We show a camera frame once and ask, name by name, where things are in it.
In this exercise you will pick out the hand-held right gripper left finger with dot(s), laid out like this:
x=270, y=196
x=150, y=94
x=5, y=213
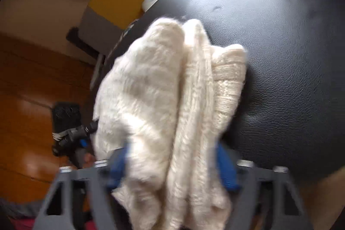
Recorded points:
x=118, y=168

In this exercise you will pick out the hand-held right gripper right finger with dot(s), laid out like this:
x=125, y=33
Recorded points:
x=227, y=170

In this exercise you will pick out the cream knit sweater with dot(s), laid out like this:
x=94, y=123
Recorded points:
x=151, y=111

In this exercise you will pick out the person's left hand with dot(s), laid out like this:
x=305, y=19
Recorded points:
x=89, y=160

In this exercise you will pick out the geometric print pillow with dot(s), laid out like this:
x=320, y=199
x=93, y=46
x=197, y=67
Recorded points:
x=128, y=29

